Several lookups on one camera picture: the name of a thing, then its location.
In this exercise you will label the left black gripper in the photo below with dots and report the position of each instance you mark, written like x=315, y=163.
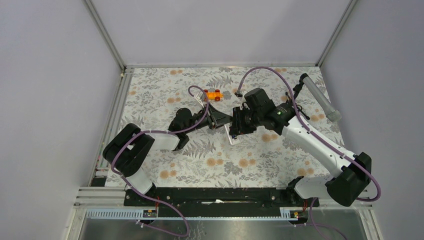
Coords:
x=216, y=118

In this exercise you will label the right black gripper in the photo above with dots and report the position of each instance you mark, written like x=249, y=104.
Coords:
x=238, y=127

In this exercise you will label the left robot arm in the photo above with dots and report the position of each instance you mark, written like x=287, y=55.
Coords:
x=129, y=148

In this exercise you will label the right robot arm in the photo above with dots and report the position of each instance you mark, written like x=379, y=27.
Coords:
x=348, y=172

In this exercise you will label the orange toy car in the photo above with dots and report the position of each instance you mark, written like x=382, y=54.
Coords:
x=215, y=95

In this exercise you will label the floral table mat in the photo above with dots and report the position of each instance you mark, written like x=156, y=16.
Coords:
x=261, y=159

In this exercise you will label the silver microphone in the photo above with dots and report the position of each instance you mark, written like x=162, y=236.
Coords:
x=330, y=112

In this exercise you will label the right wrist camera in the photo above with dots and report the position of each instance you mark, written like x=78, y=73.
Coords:
x=241, y=98

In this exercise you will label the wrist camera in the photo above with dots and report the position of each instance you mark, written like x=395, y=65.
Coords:
x=199, y=98
x=241, y=98

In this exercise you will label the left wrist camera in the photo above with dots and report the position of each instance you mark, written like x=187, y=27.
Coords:
x=199, y=98

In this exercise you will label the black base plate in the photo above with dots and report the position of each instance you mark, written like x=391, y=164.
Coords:
x=219, y=201

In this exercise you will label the grey slotted cable duct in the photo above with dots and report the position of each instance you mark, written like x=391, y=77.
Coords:
x=149, y=215

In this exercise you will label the aluminium frame rails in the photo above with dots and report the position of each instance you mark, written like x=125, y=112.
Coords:
x=102, y=196

